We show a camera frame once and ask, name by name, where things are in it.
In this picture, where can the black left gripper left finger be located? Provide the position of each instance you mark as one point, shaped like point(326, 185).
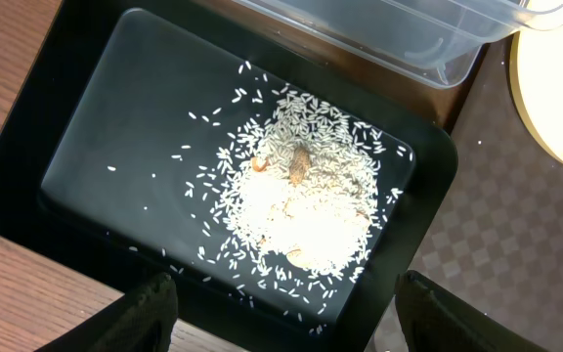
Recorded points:
point(141, 320)

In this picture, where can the black waste tray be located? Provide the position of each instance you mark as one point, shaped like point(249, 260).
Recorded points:
point(126, 102)

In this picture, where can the brown serving tray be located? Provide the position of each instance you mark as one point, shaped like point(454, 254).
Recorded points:
point(497, 239)

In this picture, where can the clear plastic waste bin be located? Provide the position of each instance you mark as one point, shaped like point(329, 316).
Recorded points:
point(435, 42)

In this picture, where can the rice pile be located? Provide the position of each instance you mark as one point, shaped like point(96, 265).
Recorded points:
point(257, 189)

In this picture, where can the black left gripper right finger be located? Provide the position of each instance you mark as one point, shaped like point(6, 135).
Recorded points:
point(434, 320)

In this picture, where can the yellow plate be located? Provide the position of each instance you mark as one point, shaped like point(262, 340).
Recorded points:
point(536, 82)

